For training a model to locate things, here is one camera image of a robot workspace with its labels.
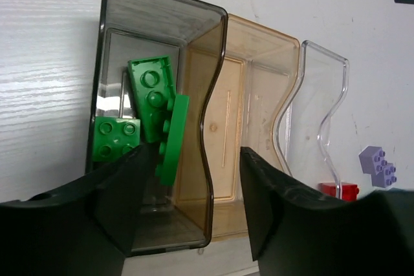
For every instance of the lilac lego back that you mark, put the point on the lilac lego back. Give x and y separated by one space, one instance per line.
372 160

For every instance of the lilac lego front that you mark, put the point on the lilac lego front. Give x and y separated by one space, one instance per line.
385 178

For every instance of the red lego brick right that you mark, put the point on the red lego brick right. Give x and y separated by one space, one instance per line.
349 191

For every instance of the lilac lego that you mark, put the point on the lilac lego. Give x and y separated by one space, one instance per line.
385 178
372 160

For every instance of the smoky grey plastic bin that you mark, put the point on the smoky grey plastic bin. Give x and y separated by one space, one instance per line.
193 34

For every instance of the small green square lego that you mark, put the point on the small green square lego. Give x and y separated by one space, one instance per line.
114 137

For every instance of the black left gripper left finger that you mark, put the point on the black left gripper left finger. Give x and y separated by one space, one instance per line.
85 227

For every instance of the amber plastic bin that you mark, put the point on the amber plastic bin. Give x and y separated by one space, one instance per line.
259 70

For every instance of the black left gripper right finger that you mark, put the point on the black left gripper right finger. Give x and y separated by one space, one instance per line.
297 230

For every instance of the clear plastic bin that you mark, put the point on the clear plastic bin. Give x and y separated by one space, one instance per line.
304 121

